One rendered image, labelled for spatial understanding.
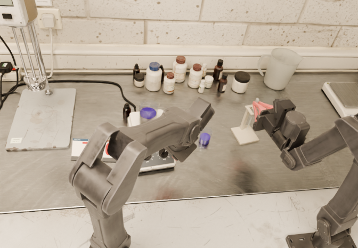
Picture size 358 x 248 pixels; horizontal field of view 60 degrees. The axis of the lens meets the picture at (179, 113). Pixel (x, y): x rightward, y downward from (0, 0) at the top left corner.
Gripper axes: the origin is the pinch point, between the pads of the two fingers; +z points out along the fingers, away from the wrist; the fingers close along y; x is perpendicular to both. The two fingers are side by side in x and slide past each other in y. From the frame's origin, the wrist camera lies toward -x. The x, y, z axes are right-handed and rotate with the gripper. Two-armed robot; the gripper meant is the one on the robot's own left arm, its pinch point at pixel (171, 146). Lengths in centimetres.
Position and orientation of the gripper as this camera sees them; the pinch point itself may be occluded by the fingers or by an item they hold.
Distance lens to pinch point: 95.0
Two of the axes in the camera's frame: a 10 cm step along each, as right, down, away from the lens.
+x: -6.7, 6.6, -3.2
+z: -2.0, 2.5, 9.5
